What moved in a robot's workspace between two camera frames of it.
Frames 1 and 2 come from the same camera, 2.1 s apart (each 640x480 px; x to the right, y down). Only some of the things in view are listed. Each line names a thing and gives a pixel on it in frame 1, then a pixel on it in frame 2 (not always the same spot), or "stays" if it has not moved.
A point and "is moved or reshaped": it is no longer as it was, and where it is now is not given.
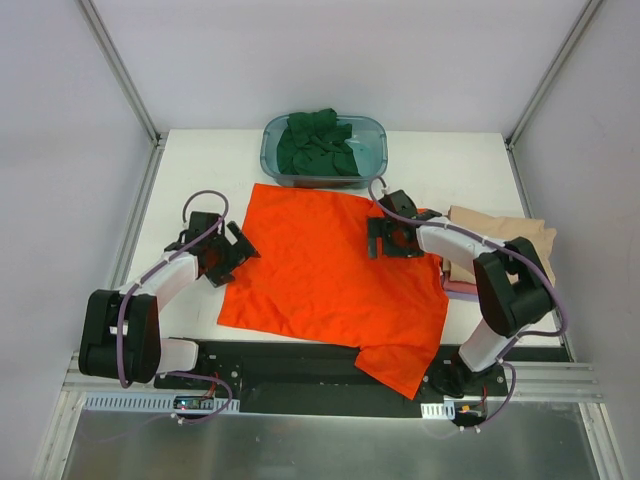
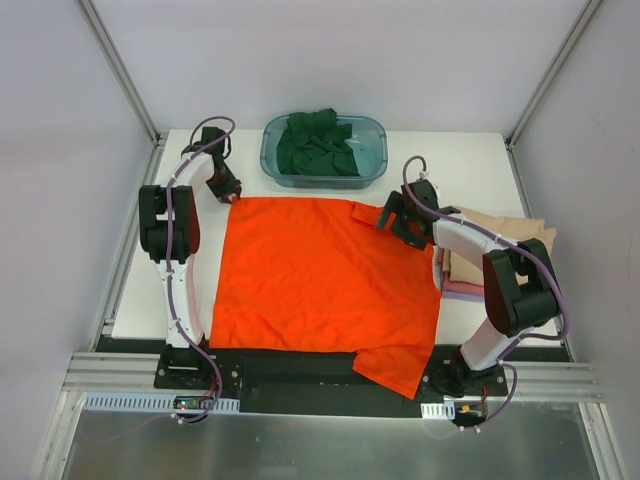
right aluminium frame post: (552, 70) stays
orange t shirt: (314, 281) is moved or reshaped
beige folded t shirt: (530, 235) stays
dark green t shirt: (313, 145) stays
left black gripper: (228, 260) → (225, 186)
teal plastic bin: (369, 145) stays
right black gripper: (379, 238) → (391, 211)
